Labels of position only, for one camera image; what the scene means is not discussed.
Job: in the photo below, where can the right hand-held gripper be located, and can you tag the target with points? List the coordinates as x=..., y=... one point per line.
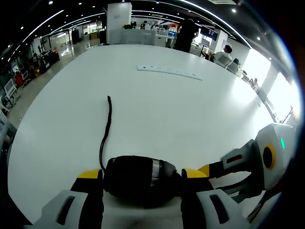
x=276, y=143

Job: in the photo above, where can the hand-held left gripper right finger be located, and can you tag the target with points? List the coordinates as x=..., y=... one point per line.
x=214, y=207

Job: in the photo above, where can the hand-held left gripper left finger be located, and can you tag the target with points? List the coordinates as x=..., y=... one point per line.
x=71, y=205

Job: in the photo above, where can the grey office chair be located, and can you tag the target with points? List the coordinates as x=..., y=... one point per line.
x=233, y=66

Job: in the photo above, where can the white power strip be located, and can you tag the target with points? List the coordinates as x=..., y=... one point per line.
x=166, y=70

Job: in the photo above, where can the white office chair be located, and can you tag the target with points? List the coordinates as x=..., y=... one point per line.
x=10, y=89

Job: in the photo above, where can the green plant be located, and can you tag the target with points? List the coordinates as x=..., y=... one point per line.
x=128, y=26

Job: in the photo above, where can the white square pillar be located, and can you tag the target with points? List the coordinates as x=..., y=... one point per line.
x=118, y=23

